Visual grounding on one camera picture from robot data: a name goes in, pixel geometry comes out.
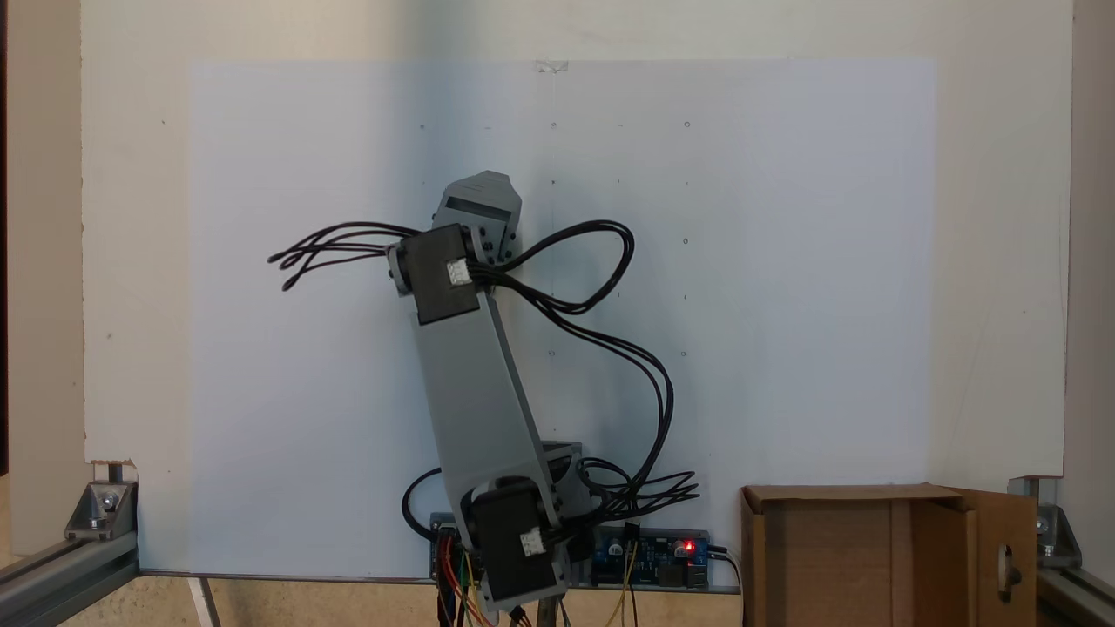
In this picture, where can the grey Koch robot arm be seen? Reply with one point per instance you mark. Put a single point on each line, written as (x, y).
(475, 401)

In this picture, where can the clear tape piece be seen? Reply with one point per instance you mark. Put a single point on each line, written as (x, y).
(551, 66)

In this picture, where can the white paper sheet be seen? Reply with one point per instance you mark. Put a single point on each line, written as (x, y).
(784, 261)

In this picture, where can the blue circuit board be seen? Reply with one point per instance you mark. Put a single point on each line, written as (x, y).
(649, 557)

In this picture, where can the brown cardboard box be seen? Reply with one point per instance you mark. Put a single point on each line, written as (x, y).
(836, 566)

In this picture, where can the metal corner bracket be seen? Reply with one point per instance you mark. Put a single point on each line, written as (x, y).
(1050, 531)
(109, 505)

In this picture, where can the aluminium frame post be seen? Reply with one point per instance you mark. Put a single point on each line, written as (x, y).
(1080, 601)
(61, 579)

